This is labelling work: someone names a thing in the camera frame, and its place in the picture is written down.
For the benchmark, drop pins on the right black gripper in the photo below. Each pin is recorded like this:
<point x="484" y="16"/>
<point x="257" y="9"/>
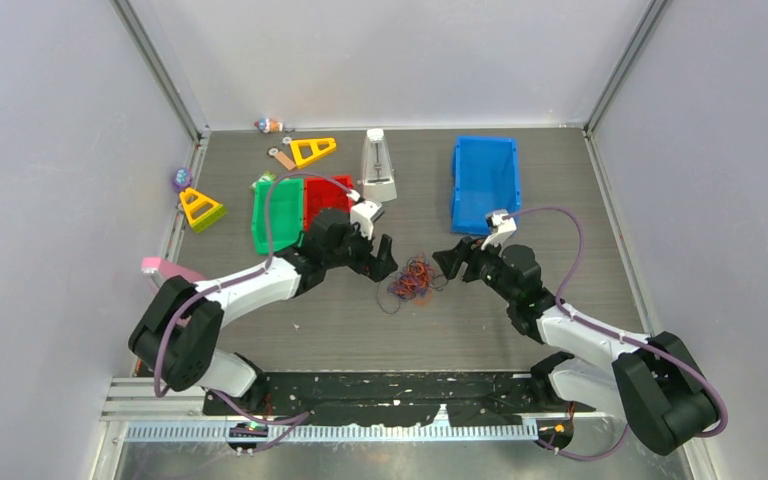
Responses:
<point x="451" y="261"/>

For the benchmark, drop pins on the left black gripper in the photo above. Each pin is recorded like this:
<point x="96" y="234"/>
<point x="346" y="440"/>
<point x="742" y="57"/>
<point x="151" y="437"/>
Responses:
<point x="378" y="266"/>

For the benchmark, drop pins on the red plastic bin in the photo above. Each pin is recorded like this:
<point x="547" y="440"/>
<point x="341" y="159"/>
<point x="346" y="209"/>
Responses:
<point x="320" y="194"/>

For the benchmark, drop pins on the green plastic bin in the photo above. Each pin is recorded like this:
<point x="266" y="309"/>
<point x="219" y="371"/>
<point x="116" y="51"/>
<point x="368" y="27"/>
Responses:
<point x="286" y="214"/>

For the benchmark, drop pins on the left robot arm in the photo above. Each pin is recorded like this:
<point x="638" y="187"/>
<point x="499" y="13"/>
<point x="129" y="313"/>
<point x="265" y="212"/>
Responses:
<point x="177" y="334"/>

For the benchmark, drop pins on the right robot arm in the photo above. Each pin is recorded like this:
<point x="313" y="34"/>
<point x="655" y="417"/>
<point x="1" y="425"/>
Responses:
<point x="651" y="384"/>

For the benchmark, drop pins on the white metronome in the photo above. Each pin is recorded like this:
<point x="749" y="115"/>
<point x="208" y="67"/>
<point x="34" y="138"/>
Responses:
<point x="377" y="180"/>

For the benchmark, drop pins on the blue plastic bin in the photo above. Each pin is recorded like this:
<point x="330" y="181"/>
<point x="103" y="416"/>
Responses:
<point x="486" y="177"/>

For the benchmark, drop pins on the yellow triangle toy rear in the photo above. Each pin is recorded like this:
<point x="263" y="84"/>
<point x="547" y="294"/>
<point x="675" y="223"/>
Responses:
<point x="305" y="152"/>

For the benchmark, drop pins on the yellow triangle toy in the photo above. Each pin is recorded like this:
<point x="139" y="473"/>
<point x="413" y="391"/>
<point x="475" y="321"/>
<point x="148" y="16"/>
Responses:
<point x="305" y="152"/>
<point x="200" y="210"/>

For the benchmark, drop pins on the green toy block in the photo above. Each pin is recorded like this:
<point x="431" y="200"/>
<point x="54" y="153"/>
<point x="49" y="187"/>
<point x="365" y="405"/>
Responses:
<point x="265" y="178"/>

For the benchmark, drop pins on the tan wooden strip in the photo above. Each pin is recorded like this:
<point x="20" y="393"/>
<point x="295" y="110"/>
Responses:
<point x="280" y="156"/>

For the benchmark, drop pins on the small figurine toy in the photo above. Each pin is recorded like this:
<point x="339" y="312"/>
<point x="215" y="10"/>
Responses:
<point x="268" y="125"/>

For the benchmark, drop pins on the yellow triangle toy left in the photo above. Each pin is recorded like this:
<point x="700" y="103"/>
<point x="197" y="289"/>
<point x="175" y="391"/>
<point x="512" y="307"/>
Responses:
<point x="200" y="210"/>

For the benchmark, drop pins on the purple round toy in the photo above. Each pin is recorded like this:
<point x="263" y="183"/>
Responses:
<point x="181" y="180"/>

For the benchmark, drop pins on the pink metronome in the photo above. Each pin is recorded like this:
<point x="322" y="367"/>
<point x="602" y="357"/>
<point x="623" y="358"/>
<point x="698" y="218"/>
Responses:
<point x="157" y="270"/>

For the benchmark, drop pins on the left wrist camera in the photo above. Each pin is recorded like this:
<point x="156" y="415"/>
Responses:
<point x="364" y="213"/>

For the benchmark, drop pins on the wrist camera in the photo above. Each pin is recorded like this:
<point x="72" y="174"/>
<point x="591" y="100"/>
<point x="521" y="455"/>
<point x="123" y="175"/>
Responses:
<point x="502" y="226"/>
<point x="364" y="213"/>

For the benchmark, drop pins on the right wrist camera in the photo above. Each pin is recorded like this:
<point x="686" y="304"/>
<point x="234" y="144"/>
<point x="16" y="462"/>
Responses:
<point x="502" y="226"/>

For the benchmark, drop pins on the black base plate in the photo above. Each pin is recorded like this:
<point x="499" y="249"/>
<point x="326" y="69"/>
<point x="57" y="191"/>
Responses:
<point x="396" y="399"/>

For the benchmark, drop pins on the aluminium rail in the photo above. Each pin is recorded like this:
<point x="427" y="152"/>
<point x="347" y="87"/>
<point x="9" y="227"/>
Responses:
<point x="179" y="418"/>

